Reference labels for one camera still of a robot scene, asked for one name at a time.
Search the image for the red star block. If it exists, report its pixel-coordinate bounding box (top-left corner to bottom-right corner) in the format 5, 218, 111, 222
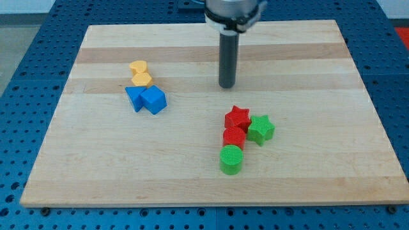
224, 105, 251, 133

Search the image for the yellow heart block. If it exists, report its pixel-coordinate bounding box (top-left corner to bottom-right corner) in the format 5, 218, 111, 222
129, 60, 148, 75

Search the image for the light wooden board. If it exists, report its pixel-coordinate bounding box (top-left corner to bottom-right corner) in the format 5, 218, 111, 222
20, 20, 408, 208

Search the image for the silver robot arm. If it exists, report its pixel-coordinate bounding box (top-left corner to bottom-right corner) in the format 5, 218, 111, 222
204, 0, 268, 88

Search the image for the red cylinder block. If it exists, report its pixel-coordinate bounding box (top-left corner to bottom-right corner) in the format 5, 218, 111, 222
222, 126, 246, 150

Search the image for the blue cube block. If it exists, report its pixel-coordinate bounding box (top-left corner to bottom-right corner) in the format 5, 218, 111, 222
141, 86, 167, 114

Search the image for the blue triangle block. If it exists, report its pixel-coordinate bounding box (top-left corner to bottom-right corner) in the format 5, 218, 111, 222
125, 86, 146, 112

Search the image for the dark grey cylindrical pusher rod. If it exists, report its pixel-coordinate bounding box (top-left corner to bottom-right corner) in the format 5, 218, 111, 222
219, 34, 239, 88

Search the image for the green cylinder block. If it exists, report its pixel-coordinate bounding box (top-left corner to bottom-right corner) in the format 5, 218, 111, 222
219, 144, 243, 175

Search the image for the white tool mount ring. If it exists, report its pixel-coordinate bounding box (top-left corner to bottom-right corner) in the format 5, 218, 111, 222
204, 1, 267, 35

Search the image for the green star block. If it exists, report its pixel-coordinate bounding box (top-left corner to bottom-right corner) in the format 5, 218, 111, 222
246, 115, 275, 146

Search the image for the yellow hexagon block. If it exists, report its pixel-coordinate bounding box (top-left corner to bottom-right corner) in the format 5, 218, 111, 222
131, 73, 153, 88

